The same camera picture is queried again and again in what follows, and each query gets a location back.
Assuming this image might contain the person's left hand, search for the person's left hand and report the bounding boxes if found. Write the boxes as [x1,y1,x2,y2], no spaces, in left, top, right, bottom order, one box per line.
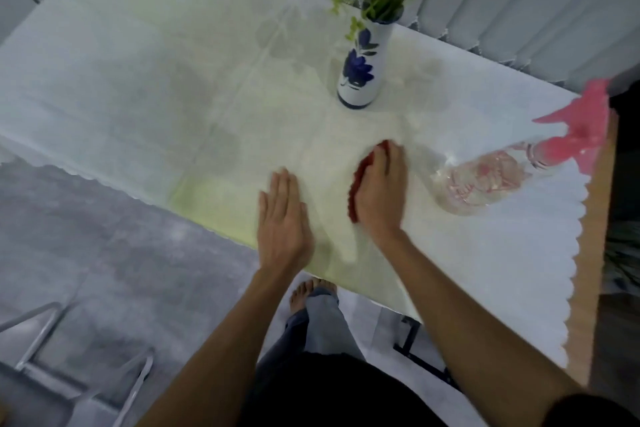
[257,167,315,276]

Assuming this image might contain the person's right hand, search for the person's right hand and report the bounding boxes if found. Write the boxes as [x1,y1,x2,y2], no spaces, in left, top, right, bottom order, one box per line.
[352,140,409,239]

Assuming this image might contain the red cleaning cloth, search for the red cleaning cloth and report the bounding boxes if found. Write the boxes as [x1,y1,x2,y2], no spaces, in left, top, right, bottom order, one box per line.
[347,139,392,225]

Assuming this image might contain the person's left forearm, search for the person's left forearm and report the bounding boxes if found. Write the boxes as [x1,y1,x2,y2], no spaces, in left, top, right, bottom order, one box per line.
[136,266,297,427]

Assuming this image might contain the person's right forearm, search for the person's right forearm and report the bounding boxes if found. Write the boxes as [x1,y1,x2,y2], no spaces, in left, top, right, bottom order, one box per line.
[372,229,601,427]

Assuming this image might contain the person's bare foot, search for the person's bare foot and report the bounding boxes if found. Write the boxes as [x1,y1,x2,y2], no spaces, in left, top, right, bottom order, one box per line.
[289,278,339,315]

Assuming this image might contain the white vase with blue flowers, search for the white vase with blue flowers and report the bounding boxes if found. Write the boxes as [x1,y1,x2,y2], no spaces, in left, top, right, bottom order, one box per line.
[336,15,396,110]

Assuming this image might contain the person's blue jeans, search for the person's blue jeans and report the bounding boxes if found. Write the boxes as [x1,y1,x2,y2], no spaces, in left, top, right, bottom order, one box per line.
[250,287,367,395]

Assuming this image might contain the clear spray bottle pink trigger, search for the clear spray bottle pink trigger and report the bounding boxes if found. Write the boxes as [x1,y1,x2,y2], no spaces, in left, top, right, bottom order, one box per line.
[432,79,612,217]

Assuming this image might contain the white tablecloth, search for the white tablecloth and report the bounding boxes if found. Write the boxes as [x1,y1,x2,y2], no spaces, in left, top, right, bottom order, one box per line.
[0,0,592,369]

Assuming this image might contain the person's black shirt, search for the person's black shirt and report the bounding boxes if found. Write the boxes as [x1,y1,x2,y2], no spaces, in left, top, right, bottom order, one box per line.
[239,352,640,427]

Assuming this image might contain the grey vertical blinds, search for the grey vertical blinds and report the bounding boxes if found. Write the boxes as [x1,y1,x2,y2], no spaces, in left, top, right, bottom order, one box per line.
[189,0,640,93]

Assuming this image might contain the black metal table frame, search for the black metal table frame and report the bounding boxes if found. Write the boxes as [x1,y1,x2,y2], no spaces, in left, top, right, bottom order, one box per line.
[392,314,462,392]

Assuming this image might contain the silver metal chair frame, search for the silver metal chair frame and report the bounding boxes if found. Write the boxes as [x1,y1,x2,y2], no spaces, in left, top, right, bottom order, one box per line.
[0,302,156,427]

